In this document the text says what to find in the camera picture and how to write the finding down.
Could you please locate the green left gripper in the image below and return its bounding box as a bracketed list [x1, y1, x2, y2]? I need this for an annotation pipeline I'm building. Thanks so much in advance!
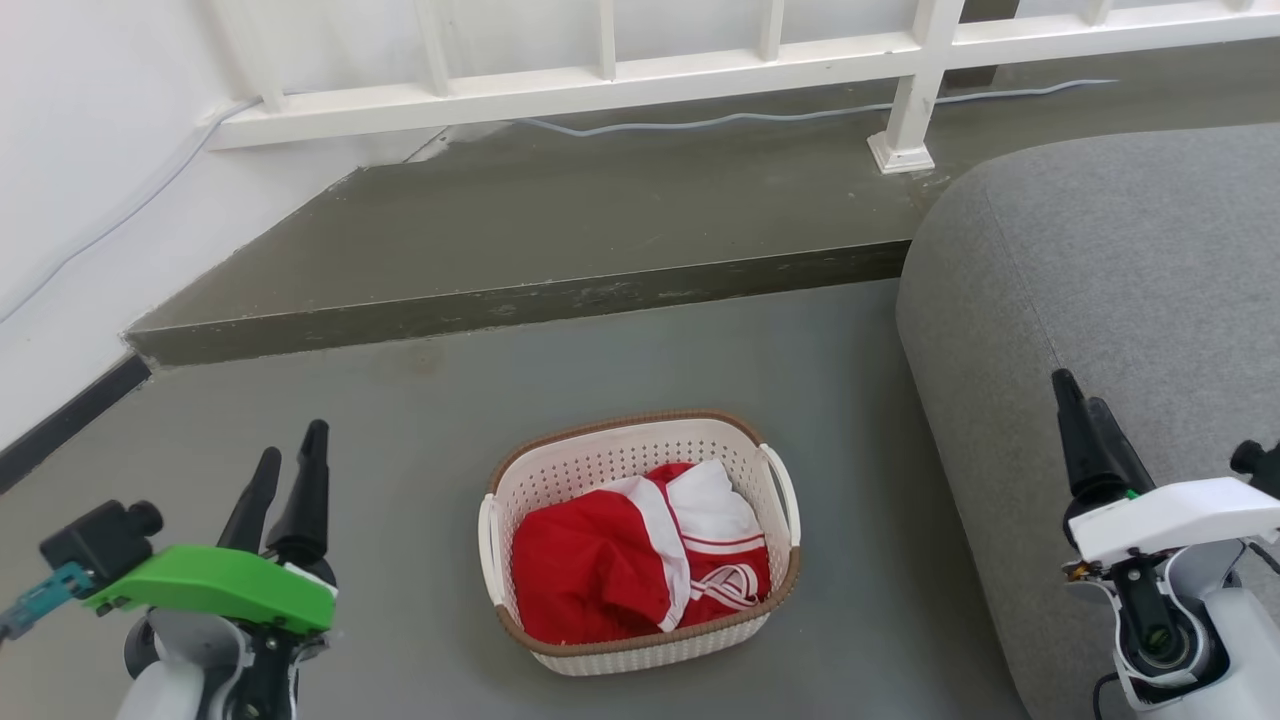
[85, 419, 339, 634]

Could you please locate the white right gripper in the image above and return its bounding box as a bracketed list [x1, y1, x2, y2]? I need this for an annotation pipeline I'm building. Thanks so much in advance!
[1051, 368, 1280, 568]

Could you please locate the white perforated laundry basket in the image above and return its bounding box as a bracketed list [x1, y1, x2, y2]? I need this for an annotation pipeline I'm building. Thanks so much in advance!
[477, 409, 803, 678]

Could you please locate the grey fabric sofa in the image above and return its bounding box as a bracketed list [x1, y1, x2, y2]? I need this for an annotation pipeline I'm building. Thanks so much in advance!
[895, 121, 1280, 720]

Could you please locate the black baseboard strip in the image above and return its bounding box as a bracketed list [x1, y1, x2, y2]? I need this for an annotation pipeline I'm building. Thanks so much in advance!
[0, 352, 154, 497]

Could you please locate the teal connector plug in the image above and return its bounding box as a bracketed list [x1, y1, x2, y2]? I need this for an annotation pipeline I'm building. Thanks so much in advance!
[0, 561, 96, 641]

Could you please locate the red and white garment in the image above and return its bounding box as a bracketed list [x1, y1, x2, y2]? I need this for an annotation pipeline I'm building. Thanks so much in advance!
[509, 458, 774, 647]

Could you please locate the white wooden railing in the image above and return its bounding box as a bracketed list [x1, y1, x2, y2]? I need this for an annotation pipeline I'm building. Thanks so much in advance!
[204, 0, 1280, 177]

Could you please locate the pale cable on wall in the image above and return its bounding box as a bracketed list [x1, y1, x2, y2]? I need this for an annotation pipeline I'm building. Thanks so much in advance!
[0, 96, 264, 327]

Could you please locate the pale cable on floor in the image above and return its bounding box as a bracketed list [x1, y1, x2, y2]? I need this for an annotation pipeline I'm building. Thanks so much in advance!
[514, 77, 1120, 139]

